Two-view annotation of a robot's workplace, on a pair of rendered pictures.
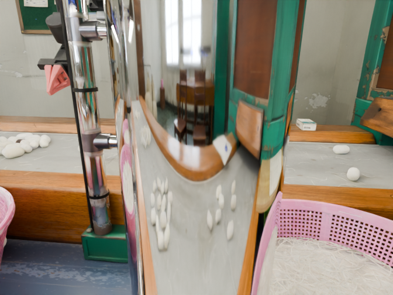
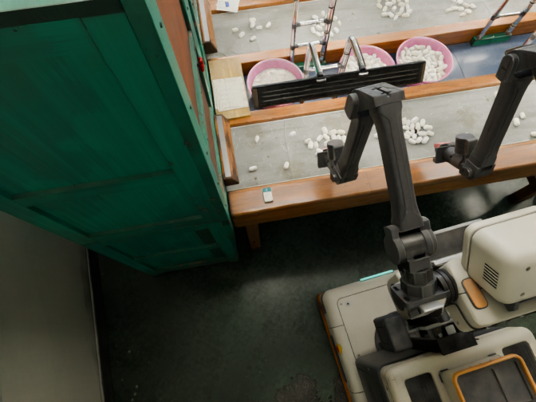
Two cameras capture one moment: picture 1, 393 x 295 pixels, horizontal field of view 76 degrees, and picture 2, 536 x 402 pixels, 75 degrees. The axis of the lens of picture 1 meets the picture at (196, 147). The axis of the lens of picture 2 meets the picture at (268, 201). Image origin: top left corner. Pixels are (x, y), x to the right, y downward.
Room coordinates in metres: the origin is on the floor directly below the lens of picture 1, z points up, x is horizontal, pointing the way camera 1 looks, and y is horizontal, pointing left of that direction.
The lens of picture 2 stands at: (1.16, -0.43, 2.09)
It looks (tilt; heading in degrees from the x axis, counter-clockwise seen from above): 70 degrees down; 165
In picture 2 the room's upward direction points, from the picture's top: 1 degrees counter-clockwise
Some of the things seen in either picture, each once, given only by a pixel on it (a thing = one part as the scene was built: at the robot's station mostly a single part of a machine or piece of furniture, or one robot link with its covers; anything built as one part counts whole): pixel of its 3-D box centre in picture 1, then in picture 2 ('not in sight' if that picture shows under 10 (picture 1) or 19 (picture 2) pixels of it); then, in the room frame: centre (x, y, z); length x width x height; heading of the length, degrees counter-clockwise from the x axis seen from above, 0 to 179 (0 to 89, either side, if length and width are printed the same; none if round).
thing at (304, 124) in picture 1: (306, 124); (267, 195); (0.68, -0.30, 0.77); 0.06 x 0.04 x 0.02; 174
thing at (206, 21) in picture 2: not in sight; (206, 23); (-0.22, -0.35, 0.83); 0.30 x 0.06 x 0.07; 174
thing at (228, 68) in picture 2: not in sight; (228, 88); (0.12, -0.33, 0.77); 0.33 x 0.15 x 0.01; 174
